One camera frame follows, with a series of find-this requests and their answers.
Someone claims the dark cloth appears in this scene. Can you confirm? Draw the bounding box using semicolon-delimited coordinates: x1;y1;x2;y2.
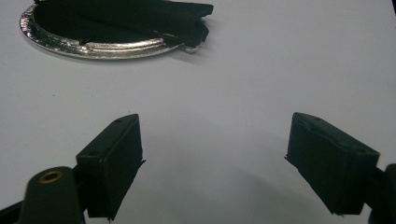
33;0;215;49

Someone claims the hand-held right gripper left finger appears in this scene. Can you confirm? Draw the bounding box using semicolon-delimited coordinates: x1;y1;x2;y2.
76;113;146;222

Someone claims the white board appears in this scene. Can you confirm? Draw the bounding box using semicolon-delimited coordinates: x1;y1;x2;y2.
0;0;396;224

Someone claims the silver foil plate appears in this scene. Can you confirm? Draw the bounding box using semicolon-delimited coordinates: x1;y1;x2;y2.
19;3;200;61

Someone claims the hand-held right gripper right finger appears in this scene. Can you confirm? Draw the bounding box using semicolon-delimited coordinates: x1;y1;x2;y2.
284;112;381;216

